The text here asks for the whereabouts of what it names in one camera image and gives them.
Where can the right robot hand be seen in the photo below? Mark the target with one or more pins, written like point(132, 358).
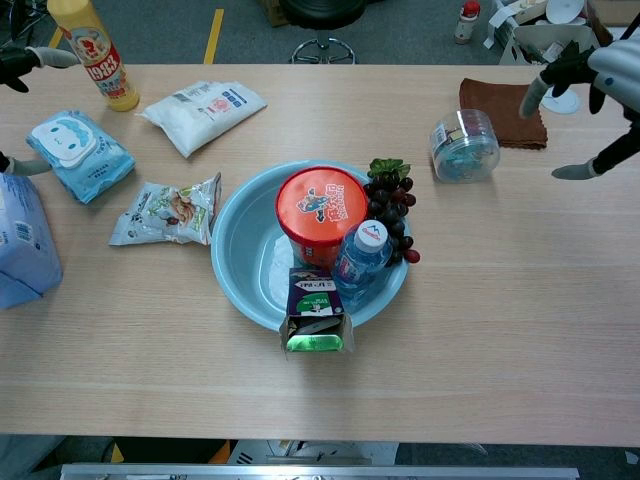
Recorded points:
point(620, 70)

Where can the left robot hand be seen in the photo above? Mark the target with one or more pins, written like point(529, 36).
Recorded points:
point(20, 60)

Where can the silver snack packet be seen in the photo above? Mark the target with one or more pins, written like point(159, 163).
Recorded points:
point(165, 212)

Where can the purple grape bunch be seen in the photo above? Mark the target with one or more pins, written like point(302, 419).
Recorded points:
point(390, 200)

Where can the orange instant noodle cup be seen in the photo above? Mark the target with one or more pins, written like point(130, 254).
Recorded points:
point(320, 200)

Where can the clear water bottle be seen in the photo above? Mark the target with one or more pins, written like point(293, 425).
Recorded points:
point(357, 265)

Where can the purple toothpaste box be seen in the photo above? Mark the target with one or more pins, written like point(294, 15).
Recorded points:
point(312, 300)

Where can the yellow bottle with red label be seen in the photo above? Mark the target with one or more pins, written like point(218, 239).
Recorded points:
point(100, 60)

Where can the white lighthouse toy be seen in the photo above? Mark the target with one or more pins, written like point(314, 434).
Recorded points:
point(466, 25)

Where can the white salt bag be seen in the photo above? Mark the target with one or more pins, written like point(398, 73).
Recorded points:
point(200, 115)

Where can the white round table grommet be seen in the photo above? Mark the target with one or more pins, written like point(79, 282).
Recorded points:
point(567, 105)

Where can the white cardboard box of clutter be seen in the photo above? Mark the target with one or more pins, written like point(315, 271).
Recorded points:
point(530, 35)

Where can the blue wet wipes pack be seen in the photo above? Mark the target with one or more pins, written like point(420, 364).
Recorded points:
point(75, 150)

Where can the brown cloth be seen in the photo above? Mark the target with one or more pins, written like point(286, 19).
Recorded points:
point(490, 100)

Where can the clear jar of clips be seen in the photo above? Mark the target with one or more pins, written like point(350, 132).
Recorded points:
point(465, 150)

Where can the large blue tissue pack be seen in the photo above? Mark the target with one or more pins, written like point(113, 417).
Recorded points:
point(25, 240)

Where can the brown cardboard box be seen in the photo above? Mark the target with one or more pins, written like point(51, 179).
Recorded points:
point(272, 12)

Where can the light blue plastic basin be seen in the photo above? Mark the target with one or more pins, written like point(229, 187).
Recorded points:
point(245, 240)

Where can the chrome stool base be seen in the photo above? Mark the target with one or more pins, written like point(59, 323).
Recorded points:
point(324, 50)

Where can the black stool seat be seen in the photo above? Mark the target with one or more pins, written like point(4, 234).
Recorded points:
point(322, 12)

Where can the aluminium rail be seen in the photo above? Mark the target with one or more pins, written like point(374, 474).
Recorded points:
point(320, 472)

